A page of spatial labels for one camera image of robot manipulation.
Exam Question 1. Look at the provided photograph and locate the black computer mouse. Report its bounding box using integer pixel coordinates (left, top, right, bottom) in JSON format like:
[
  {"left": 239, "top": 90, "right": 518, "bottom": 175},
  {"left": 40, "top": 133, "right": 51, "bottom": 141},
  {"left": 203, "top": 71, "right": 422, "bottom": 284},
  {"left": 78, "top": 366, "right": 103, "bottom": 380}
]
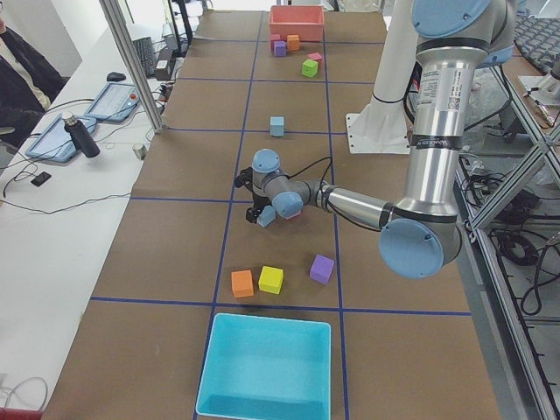
[{"left": 106, "top": 72, "right": 127, "bottom": 82}]

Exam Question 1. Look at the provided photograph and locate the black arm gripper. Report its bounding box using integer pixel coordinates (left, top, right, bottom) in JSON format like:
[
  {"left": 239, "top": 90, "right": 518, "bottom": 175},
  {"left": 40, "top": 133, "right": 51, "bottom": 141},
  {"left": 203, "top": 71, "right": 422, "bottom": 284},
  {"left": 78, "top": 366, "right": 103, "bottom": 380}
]
[{"left": 234, "top": 167, "right": 269, "bottom": 223}]

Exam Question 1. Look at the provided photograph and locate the yellow foam block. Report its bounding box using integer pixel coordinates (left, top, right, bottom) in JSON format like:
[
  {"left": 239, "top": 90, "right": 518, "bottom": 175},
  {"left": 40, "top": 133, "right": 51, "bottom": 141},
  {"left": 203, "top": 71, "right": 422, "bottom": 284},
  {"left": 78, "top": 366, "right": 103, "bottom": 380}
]
[{"left": 258, "top": 266, "right": 284, "bottom": 294}]

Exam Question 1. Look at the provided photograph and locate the orange foam block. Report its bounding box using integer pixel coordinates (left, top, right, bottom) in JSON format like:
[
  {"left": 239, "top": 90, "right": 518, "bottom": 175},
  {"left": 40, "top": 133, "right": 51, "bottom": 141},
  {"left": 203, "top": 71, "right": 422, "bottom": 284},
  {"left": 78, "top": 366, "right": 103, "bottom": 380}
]
[
  {"left": 230, "top": 269, "right": 255, "bottom": 298},
  {"left": 286, "top": 34, "right": 300, "bottom": 52}
]

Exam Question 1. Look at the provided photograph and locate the upper teach pendant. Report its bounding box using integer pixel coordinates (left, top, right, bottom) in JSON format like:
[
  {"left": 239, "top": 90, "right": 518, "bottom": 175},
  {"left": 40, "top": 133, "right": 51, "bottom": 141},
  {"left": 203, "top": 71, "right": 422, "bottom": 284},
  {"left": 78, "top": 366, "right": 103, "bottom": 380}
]
[{"left": 84, "top": 82, "right": 139, "bottom": 123}]

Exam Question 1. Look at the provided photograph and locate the purple foam block left side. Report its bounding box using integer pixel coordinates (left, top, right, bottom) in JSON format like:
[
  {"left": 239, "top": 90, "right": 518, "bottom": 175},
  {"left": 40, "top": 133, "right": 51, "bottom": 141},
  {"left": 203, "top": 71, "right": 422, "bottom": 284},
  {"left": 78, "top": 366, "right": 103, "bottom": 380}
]
[{"left": 309, "top": 255, "right": 334, "bottom": 284}]

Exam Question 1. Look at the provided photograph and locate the light blue foam block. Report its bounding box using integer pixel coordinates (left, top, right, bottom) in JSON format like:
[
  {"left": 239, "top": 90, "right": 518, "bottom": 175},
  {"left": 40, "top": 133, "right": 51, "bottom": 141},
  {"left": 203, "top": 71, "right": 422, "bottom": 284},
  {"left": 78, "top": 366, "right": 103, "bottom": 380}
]
[
  {"left": 256, "top": 206, "right": 277, "bottom": 228},
  {"left": 269, "top": 115, "right": 285, "bottom": 137}
]

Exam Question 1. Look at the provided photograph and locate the pink plastic tray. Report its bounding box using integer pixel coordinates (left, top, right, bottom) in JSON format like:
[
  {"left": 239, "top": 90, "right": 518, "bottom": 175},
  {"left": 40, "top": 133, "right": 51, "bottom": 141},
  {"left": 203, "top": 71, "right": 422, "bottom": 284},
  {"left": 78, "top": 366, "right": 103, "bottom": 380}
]
[{"left": 269, "top": 5, "right": 325, "bottom": 42}]

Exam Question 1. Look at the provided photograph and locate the silver tape roll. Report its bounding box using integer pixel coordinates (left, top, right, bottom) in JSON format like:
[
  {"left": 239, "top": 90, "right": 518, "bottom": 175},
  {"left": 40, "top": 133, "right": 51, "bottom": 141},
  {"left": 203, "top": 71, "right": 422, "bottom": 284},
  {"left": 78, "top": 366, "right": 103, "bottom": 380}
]
[{"left": 132, "top": 143, "right": 147, "bottom": 160}]

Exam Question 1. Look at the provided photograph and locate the seated person dark jacket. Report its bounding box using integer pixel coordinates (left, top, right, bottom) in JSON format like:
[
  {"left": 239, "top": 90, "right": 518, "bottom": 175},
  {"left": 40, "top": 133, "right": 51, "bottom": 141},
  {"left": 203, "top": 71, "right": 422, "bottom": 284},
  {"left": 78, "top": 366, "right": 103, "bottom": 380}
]
[{"left": 1, "top": 23, "right": 67, "bottom": 152}]

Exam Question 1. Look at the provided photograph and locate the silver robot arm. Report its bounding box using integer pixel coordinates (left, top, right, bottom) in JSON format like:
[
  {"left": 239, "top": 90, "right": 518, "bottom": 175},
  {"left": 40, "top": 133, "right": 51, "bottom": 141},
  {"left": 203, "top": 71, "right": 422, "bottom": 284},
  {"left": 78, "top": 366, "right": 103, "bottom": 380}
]
[{"left": 234, "top": 1, "right": 517, "bottom": 279}]

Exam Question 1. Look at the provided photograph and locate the purple foam block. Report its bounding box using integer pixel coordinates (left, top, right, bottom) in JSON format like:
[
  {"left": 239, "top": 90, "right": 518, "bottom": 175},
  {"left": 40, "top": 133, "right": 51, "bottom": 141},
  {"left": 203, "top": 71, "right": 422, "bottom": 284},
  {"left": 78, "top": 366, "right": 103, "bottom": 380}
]
[
  {"left": 273, "top": 40, "right": 287, "bottom": 57},
  {"left": 309, "top": 255, "right": 334, "bottom": 284}
]

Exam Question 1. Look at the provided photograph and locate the blue plastic tray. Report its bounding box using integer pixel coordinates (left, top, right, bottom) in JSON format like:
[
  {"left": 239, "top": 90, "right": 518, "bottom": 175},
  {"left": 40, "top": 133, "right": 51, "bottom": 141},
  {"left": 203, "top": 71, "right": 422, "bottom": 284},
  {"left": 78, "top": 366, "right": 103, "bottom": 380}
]
[{"left": 195, "top": 313, "right": 332, "bottom": 419}]

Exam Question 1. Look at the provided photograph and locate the orange foam block left side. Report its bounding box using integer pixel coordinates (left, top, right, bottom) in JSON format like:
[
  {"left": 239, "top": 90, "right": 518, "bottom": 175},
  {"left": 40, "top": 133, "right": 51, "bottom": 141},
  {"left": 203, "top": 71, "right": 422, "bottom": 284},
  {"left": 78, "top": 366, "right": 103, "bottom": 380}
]
[{"left": 230, "top": 269, "right": 255, "bottom": 298}]

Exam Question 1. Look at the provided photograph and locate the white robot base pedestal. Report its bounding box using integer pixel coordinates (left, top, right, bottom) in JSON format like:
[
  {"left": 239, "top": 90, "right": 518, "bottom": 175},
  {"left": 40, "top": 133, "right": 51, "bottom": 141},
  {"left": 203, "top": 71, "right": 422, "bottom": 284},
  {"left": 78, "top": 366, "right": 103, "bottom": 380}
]
[{"left": 346, "top": 0, "right": 418, "bottom": 154}]

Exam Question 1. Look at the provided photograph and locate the orange foam block right side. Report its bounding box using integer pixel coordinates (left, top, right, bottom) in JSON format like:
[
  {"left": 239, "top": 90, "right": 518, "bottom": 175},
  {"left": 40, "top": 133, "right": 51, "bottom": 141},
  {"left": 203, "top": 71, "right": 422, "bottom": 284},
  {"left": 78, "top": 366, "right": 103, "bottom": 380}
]
[{"left": 286, "top": 34, "right": 300, "bottom": 52}]

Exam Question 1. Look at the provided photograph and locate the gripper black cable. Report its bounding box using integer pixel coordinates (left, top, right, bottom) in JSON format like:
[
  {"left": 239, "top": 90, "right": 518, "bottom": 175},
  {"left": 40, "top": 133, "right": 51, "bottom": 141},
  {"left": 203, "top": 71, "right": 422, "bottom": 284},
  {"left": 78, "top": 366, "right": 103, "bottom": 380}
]
[{"left": 286, "top": 156, "right": 334, "bottom": 193}]

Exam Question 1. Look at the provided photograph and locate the pink foam block near green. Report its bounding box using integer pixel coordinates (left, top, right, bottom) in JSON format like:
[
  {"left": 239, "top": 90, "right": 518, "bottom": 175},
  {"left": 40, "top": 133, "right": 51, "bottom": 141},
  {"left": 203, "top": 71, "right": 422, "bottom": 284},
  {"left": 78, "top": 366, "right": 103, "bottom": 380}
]
[{"left": 307, "top": 52, "right": 323, "bottom": 67}]

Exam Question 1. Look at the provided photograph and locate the purple foam block right side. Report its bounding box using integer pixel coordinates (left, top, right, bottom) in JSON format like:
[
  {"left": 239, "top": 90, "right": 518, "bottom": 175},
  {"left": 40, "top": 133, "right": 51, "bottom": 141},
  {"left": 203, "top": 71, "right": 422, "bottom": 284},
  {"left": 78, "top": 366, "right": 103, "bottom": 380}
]
[{"left": 273, "top": 40, "right": 287, "bottom": 57}]

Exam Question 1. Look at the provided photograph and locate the lower teach pendant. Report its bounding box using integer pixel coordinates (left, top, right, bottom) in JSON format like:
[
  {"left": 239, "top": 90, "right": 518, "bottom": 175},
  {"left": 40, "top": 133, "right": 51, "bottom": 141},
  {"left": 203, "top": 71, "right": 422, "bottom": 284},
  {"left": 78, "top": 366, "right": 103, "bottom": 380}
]
[{"left": 25, "top": 114, "right": 100, "bottom": 163}]

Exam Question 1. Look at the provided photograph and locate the teach pendant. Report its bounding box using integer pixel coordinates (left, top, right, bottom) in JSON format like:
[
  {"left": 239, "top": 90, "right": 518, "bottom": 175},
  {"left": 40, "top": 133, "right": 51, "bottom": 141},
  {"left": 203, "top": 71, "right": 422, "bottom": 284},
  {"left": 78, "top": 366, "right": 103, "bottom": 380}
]
[
  {"left": 25, "top": 114, "right": 100, "bottom": 163},
  {"left": 84, "top": 82, "right": 139, "bottom": 123}
]

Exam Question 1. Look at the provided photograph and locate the dark pink foam block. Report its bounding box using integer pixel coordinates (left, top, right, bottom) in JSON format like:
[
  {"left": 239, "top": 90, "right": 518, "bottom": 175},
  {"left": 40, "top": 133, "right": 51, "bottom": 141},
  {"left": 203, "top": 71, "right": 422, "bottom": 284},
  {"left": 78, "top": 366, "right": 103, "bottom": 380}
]
[{"left": 269, "top": 33, "right": 282, "bottom": 50}]

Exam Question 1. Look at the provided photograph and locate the aluminium frame post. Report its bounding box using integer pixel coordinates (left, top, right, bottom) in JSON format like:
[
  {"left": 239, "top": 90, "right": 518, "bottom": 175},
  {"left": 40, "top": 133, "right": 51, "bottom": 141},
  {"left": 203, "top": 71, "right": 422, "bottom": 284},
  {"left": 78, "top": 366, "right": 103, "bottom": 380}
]
[{"left": 99, "top": 0, "right": 164, "bottom": 134}]

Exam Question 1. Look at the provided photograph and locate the black smartphone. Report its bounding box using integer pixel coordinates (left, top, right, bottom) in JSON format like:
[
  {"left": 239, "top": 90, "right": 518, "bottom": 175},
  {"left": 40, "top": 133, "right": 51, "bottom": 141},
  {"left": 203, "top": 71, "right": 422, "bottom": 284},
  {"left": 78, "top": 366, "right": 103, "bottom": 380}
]
[{"left": 31, "top": 171, "right": 52, "bottom": 187}]

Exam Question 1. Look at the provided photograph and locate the black water bottle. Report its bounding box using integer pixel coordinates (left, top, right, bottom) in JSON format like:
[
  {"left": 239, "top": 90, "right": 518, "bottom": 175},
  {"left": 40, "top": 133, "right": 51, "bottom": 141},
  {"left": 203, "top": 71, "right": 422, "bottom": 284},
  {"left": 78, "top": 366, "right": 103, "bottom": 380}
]
[{"left": 61, "top": 111, "right": 101, "bottom": 158}]

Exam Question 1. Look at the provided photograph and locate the black keyboard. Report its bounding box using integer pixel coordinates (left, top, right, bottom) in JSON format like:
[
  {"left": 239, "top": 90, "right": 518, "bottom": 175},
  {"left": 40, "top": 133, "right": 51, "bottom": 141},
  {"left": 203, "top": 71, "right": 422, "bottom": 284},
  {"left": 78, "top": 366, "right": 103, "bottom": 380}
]
[{"left": 132, "top": 37, "right": 156, "bottom": 78}]

